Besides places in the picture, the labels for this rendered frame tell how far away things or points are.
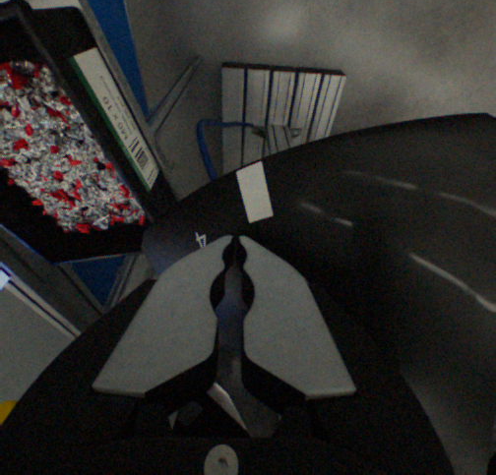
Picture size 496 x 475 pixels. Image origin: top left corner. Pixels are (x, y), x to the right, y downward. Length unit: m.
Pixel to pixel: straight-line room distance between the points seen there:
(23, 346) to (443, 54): 1.93
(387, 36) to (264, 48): 0.44
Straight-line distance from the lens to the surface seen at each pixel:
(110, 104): 0.25
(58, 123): 0.27
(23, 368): 1.28
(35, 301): 0.56
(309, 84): 1.03
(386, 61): 1.19
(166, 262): 0.20
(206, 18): 1.07
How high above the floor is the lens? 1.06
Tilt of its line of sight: 45 degrees down
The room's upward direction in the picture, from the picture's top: 179 degrees clockwise
